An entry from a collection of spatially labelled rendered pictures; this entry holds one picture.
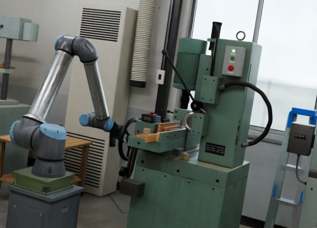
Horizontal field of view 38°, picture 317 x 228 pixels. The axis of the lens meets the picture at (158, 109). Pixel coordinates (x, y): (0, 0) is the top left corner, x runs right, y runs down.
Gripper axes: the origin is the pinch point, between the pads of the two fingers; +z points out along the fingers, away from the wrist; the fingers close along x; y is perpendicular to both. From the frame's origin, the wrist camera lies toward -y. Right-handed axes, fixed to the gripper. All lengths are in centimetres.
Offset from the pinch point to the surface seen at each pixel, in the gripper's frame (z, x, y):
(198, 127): 48, -31, 44
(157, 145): 36, -45, 27
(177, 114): 26.5, -13.8, 39.5
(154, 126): 19.5, -21.1, 27.7
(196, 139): 38.0, 7.0, 26.4
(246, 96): 60, -17, 71
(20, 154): -145, 83, -110
